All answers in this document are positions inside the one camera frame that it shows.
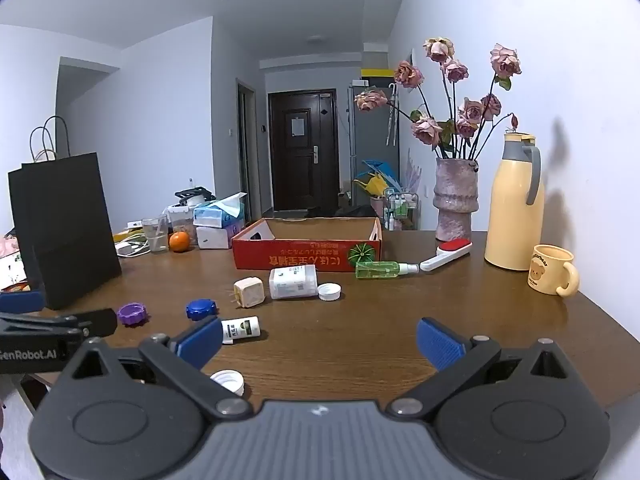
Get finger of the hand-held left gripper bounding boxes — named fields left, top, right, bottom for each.
left=0, top=287, right=47, bottom=314
left=0, top=308, right=119, bottom=339

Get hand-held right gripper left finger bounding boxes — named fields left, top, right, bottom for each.
left=60, top=315, right=253, bottom=422

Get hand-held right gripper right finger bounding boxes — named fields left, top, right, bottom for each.
left=387, top=317, right=576, bottom=420

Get blue bottle cap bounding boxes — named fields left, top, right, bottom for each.
left=186, top=298, right=219, bottom=321

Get purple bottle cap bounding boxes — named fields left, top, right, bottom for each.
left=118, top=302, right=150, bottom=327

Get small white bottle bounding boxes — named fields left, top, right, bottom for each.
left=220, top=316, right=262, bottom=345

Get small white screw cap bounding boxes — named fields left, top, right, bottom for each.
left=210, top=370, right=246, bottom=397

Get beige power adapter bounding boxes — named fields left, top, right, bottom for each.
left=232, top=276, right=266, bottom=309

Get green spray bottle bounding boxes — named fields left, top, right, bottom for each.
left=355, top=261, right=420, bottom=279

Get red and white lint brush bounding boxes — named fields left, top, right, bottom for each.
left=420, top=239, right=472, bottom=272

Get large white pill bottle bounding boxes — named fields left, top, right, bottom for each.
left=269, top=266, right=319, bottom=301

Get red cardboard box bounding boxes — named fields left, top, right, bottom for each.
left=231, top=217, right=383, bottom=273

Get black paper bag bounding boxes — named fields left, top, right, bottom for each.
left=7, top=116, right=123, bottom=311

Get clear drinking glass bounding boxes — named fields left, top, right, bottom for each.
left=141, top=214, right=170, bottom=253

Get white tissue pack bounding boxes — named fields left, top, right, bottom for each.
left=196, top=225, right=246, bottom=250

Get clear plastic container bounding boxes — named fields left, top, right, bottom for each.
left=167, top=204, right=197, bottom=233

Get blue tissue pack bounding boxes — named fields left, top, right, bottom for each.
left=193, top=192, right=248, bottom=228

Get yellow bear mug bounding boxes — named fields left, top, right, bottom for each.
left=527, top=244, right=581, bottom=297

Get metal trolley rack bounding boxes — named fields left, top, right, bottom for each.
left=382, top=187, right=418, bottom=231

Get pink ceramic vase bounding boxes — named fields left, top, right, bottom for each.
left=433, top=157, right=480, bottom=242

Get black folded holder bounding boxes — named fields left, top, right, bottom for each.
left=174, top=186, right=217, bottom=206

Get yellow thermos jug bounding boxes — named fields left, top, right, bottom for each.
left=484, top=132, right=546, bottom=271

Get yellow plastic item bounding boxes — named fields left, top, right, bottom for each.
left=353, top=172, right=388, bottom=197

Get blue plastic item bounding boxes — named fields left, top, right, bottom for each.
left=361, top=159, right=401, bottom=186

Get dark wooden entrance door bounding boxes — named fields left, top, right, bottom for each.
left=267, top=89, right=341, bottom=212

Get bunch of dried pink roses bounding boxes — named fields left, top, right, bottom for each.
left=354, top=36, right=523, bottom=161

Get grey refrigerator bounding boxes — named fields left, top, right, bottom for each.
left=347, top=85, right=401, bottom=196

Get yellow and black box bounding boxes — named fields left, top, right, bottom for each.
left=361, top=66, right=392, bottom=86

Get white charger with cable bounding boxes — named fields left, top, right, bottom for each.
left=115, top=240, right=151, bottom=259

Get dark side door frame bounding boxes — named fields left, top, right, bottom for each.
left=236, top=79, right=257, bottom=216

